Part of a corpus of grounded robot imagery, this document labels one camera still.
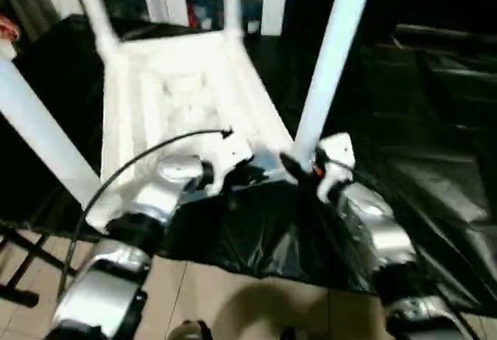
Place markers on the white plastic table top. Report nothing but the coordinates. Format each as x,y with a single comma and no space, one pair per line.
186,91

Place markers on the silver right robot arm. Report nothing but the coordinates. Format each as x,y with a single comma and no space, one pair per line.
380,239

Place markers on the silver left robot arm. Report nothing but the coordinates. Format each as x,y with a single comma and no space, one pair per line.
140,223

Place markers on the black work mat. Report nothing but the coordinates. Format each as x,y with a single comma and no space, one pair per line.
419,169

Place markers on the black left robot foot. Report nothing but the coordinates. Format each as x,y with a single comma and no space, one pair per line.
190,331

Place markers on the black metal stand leg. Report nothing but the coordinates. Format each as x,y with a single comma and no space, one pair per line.
31,266

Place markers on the red patterned object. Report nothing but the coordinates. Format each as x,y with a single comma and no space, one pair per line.
8,28

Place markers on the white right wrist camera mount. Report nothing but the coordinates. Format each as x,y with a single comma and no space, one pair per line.
335,160

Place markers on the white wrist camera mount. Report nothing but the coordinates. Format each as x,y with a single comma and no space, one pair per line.
335,160
233,157

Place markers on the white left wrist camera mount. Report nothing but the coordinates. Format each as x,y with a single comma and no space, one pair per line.
233,157

